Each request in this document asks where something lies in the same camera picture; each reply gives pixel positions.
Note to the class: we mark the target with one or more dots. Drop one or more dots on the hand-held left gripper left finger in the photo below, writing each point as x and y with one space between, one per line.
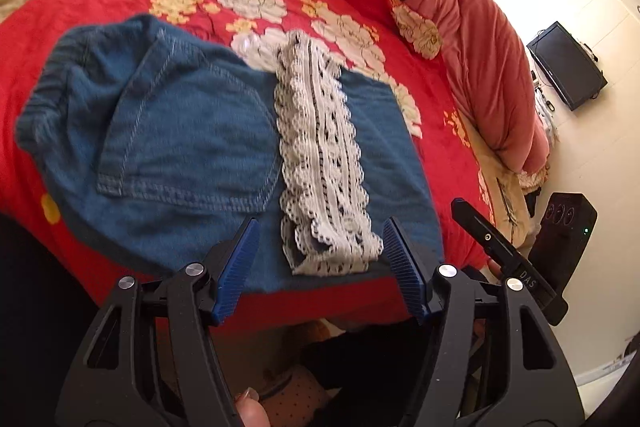
237 267

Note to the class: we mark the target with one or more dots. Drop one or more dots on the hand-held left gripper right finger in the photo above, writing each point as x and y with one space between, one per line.
405 267

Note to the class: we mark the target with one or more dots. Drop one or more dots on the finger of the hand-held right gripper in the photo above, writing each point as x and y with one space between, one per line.
487 237

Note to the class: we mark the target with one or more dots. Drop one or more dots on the blue denim pants lace hem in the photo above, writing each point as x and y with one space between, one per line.
190 147

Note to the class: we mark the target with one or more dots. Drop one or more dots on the person's left hand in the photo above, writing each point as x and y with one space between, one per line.
252 412

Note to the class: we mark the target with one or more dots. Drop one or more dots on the dotted pink slipper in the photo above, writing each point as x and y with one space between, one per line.
300 399

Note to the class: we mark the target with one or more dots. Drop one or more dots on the black flat screen television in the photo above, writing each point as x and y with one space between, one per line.
567 64

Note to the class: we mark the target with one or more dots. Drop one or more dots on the coral pink quilt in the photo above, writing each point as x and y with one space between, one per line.
475 47

